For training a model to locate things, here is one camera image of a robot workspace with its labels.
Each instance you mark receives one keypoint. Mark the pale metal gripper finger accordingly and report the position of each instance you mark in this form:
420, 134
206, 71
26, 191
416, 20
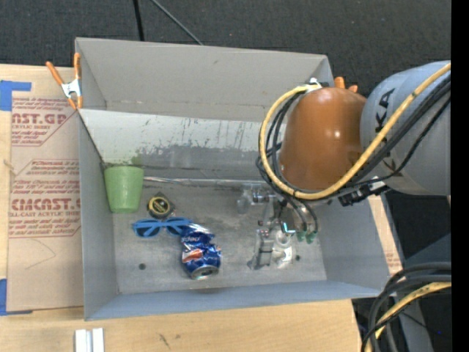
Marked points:
264, 249
256, 197

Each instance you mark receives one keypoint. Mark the white plastic object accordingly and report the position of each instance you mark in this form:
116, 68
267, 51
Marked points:
284, 249

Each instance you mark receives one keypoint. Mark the grey metal bin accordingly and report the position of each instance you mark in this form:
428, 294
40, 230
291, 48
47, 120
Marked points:
234, 240

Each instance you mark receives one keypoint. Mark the crushed blue drink can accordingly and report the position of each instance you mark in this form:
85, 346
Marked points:
199, 251

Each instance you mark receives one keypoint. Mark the blue sunglasses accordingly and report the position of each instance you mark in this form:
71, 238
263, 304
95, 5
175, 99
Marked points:
150, 228

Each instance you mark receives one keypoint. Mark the green plastic cup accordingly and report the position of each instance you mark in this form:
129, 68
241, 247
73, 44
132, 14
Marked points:
124, 189

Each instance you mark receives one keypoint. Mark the brown cardboard board red print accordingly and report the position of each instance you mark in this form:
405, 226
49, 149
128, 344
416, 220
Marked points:
44, 270

